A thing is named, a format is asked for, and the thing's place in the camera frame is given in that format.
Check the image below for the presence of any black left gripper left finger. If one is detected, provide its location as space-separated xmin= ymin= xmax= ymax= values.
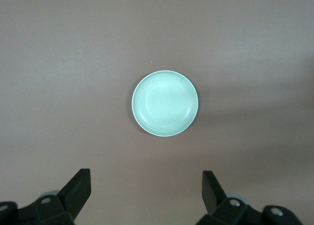
xmin=17 ymin=168 xmax=92 ymax=225

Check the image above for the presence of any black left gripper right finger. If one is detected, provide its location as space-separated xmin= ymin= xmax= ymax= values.
xmin=196 ymin=170 xmax=267 ymax=225

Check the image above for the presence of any mint green round plate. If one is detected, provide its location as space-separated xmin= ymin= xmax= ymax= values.
xmin=131 ymin=70 xmax=199 ymax=138

